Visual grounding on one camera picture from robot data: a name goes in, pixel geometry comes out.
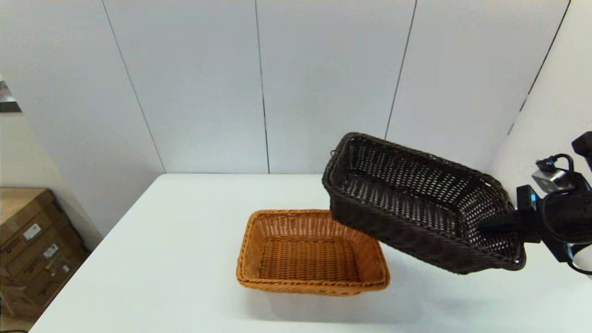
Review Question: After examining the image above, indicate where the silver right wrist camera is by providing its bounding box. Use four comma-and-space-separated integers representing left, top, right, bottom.
531, 160, 576, 194

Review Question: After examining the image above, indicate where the brown cardboard box white label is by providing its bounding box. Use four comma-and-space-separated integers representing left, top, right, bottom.
0, 187, 70, 255
0, 238, 91, 321
0, 217, 83, 284

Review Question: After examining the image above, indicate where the orange wicker basket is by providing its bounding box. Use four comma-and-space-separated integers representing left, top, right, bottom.
236, 209, 390, 297

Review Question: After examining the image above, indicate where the grey metal wall fixture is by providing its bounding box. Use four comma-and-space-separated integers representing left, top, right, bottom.
0, 76, 23, 114

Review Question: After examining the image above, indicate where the dark brown wicker basket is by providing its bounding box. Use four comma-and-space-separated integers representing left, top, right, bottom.
322, 132, 528, 275

